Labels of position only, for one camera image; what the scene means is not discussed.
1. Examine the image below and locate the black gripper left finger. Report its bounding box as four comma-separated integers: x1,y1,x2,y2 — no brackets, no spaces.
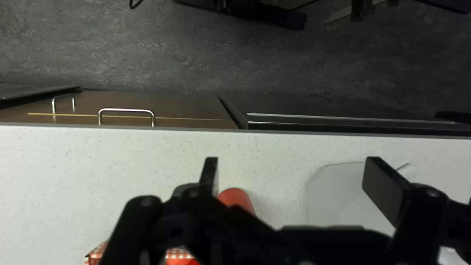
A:
98,156,277,265

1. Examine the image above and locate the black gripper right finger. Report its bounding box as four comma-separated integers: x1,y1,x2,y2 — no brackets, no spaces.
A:
361,154,471,265

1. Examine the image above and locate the wooden base cabinet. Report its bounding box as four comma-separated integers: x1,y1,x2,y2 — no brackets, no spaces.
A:
0,87,240,129

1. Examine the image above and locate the red soda can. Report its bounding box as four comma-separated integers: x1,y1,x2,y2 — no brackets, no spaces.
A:
217,187,257,216

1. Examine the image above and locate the black dishwasher front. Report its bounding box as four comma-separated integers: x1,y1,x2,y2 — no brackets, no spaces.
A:
218,94,471,137

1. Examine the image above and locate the red checkered cardboard tray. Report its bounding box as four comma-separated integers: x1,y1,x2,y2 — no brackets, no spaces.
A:
83,240,201,265

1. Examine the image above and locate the silver cabinet handle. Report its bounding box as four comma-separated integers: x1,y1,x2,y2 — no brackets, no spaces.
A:
96,106,158,129
49,94,79,124

